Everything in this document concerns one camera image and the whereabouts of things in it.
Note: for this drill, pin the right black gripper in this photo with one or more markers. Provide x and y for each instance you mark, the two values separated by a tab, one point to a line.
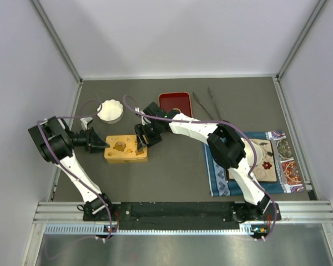
140	131

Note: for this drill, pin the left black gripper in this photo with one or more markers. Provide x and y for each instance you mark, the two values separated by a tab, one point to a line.
94	141

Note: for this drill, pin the silver tin lid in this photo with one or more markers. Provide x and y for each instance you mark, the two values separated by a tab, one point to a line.
123	144

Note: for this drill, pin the white scalloped dish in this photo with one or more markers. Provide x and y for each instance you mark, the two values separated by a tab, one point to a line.
111	111

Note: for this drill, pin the metal tongs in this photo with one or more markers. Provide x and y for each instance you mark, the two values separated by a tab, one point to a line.
211	109

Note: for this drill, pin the gold cookie tin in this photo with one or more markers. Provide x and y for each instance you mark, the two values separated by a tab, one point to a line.
125	158

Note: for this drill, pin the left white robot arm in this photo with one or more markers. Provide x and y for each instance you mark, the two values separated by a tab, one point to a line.
55	143

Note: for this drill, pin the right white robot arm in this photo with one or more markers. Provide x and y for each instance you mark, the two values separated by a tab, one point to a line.
227	148

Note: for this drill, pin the red lacquer tray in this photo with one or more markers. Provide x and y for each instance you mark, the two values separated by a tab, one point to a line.
180	101

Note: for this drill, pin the white bowl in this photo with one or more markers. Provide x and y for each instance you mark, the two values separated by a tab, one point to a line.
258	152

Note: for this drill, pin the floral square plate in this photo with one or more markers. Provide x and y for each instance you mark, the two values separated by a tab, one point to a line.
265	171

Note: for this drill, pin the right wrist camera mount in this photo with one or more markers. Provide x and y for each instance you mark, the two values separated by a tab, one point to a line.
144	120

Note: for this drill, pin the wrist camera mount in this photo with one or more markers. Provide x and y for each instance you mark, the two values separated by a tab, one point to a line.
85	122
144	120

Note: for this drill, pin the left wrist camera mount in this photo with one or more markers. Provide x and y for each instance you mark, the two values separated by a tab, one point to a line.
85	122

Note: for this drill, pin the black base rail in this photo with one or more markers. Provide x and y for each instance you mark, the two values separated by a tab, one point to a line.
187	215

